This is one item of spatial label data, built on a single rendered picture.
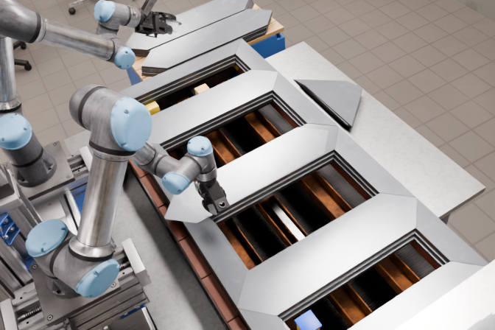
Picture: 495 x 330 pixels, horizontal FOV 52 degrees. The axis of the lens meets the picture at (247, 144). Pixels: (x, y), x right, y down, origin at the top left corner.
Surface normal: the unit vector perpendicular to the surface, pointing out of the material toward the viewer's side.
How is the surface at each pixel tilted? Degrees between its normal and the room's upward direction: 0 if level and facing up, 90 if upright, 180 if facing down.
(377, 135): 0
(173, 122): 0
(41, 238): 7
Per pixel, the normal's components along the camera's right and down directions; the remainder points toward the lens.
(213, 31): -0.10, -0.68
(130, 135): 0.85, 0.23
